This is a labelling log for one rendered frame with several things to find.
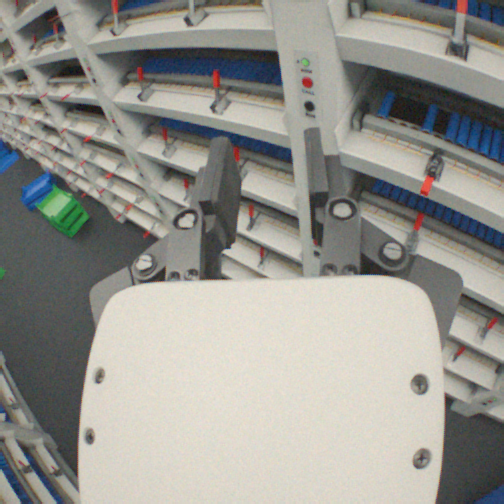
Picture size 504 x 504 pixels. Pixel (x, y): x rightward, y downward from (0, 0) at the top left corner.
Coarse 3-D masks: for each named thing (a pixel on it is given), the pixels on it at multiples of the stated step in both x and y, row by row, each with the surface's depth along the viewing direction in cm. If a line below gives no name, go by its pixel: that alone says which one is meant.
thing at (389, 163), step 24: (360, 96) 49; (384, 96) 51; (408, 96) 49; (360, 120) 48; (360, 144) 50; (384, 144) 48; (360, 168) 52; (384, 168) 47; (408, 168) 45; (456, 168) 42; (432, 192) 45; (456, 192) 41; (480, 192) 40; (480, 216) 41
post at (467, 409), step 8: (480, 392) 79; (488, 392) 73; (496, 392) 70; (456, 400) 98; (472, 400) 83; (480, 400) 80; (456, 408) 96; (464, 408) 91; (472, 408) 87; (480, 408) 83; (488, 408) 80
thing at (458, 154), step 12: (372, 120) 47; (384, 120) 47; (384, 132) 47; (396, 132) 45; (408, 132) 45; (420, 132) 44; (408, 144) 45; (420, 144) 44; (432, 144) 43; (444, 144) 42; (444, 156) 43; (456, 156) 41; (468, 156) 40; (480, 156) 39; (480, 168) 39; (492, 168) 38; (480, 180) 39
